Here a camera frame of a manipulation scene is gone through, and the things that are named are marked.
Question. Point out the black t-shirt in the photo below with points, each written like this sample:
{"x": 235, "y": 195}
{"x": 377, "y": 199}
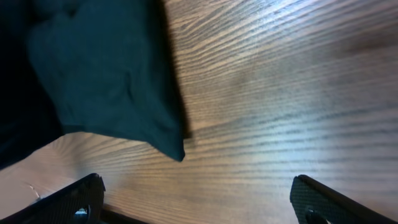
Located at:
{"x": 99, "y": 66}

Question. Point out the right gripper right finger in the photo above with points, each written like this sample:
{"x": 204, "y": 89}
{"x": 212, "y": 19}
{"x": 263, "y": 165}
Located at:
{"x": 313, "y": 202}

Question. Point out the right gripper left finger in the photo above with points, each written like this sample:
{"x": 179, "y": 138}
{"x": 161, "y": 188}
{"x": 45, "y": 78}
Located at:
{"x": 80, "y": 202}

